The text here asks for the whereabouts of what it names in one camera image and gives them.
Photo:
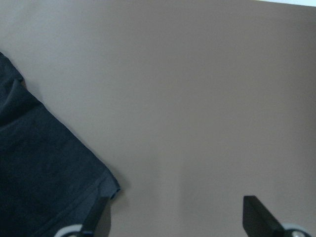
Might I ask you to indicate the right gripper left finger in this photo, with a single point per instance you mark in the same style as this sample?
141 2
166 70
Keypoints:
96 223

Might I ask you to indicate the black graphic t-shirt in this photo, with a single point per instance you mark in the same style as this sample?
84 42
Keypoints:
49 180

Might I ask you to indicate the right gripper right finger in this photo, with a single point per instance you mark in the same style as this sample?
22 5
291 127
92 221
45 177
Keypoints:
258 221

